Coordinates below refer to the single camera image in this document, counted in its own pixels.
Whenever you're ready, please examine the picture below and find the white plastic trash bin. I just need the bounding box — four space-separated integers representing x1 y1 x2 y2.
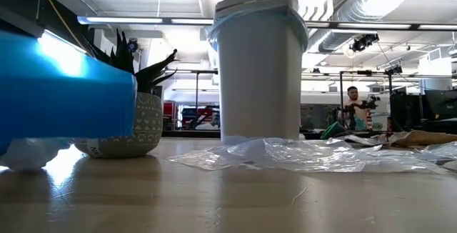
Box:
217 11 304 144

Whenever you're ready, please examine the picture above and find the clear plastic bag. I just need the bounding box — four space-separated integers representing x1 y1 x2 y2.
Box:
167 136 447 175

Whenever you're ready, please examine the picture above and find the succulent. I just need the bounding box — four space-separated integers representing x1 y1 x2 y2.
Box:
73 29 179 159

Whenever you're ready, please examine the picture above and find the blue spare trash bag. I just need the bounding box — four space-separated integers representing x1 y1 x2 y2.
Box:
0 29 139 155

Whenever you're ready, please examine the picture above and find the clear plastic wrap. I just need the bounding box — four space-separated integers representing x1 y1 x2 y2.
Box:
421 142 457 162

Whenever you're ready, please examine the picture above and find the large white plastic bag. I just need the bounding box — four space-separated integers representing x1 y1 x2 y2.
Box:
0 137 74 172

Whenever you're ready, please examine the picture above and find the red tool cart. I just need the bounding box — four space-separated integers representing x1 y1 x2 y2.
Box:
163 100 219 130

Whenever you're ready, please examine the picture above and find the person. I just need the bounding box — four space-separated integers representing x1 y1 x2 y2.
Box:
341 85 373 131

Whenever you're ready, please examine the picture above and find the white folded paper sheet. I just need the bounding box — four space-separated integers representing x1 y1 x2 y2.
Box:
328 134 385 147

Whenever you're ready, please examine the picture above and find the ceiling light bar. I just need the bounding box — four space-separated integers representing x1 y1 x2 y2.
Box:
77 15 215 25

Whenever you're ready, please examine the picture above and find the white plastic bucket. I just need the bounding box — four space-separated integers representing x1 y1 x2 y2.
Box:
371 113 389 131

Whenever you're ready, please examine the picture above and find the wide black monitor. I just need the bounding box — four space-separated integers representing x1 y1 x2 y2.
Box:
423 89 457 122

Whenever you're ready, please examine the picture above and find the black stand frame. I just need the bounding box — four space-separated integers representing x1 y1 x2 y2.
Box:
338 69 394 130

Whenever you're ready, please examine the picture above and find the black ceiling camera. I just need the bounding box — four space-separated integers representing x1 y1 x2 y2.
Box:
349 32 381 53

